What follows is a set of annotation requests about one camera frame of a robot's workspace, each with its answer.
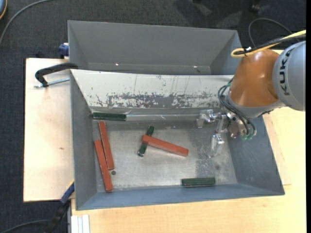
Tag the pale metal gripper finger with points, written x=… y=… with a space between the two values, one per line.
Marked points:
x=206 y=115
x=217 y=142

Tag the dark green flat block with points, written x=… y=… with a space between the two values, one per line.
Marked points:
x=109 y=116
x=143 y=149
x=198 y=181

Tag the red-brown flat block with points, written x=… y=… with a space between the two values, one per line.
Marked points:
x=167 y=146
x=106 y=144
x=103 y=166

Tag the grey metal bin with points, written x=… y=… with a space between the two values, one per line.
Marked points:
x=150 y=47

